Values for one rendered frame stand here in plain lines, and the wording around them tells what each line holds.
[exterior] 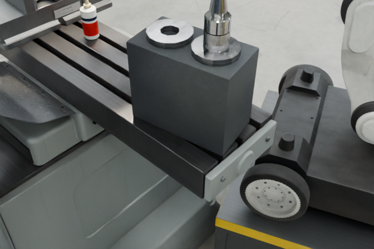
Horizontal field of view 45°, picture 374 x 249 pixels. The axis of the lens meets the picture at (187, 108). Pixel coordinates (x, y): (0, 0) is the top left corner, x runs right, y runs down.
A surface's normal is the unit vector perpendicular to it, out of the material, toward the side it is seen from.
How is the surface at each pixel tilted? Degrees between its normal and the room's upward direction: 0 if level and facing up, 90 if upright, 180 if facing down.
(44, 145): 90
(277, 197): 90
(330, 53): 0
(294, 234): 0
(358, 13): 90
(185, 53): 0
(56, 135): 90
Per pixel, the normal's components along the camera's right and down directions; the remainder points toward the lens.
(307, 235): 0.01, -0.76
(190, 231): 0.67, 0.06
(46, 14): 0.71, 0.46
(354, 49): -0.37, 0.60
